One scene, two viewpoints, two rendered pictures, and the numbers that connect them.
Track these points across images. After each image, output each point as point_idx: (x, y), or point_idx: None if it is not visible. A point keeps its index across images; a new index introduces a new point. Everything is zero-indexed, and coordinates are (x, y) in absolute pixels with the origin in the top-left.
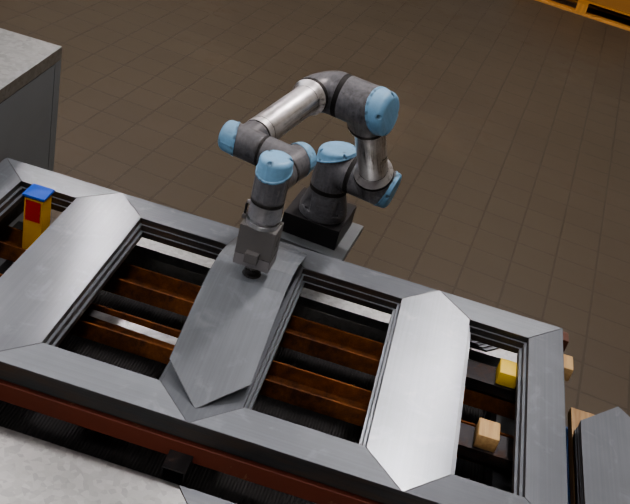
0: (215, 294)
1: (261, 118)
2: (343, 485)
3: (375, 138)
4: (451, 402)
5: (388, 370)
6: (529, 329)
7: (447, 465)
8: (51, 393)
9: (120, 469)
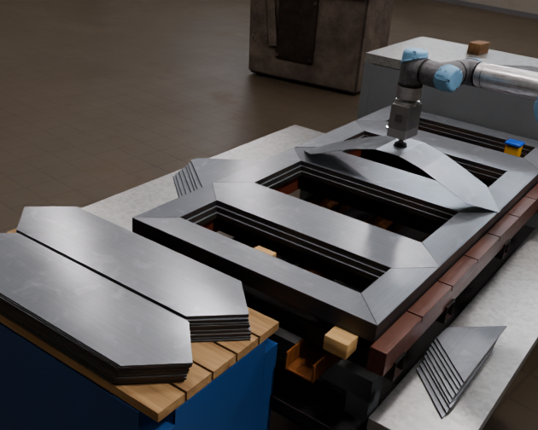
0: (379, 138)
1: (486, 62)
2: None
3: None
4: (282, 222)
5: (324, 209)
6: (375, 299)
7: (224, 200)
8: None
9: None
